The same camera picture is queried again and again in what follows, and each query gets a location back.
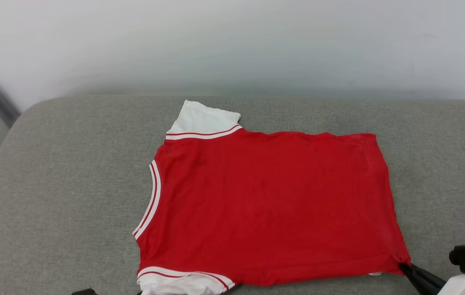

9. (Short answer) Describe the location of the red and white t-shirt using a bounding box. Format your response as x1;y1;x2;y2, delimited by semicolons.
132;100;412;295

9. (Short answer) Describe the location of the grey fabric sofa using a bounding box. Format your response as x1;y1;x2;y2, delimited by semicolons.
0;95;465;295

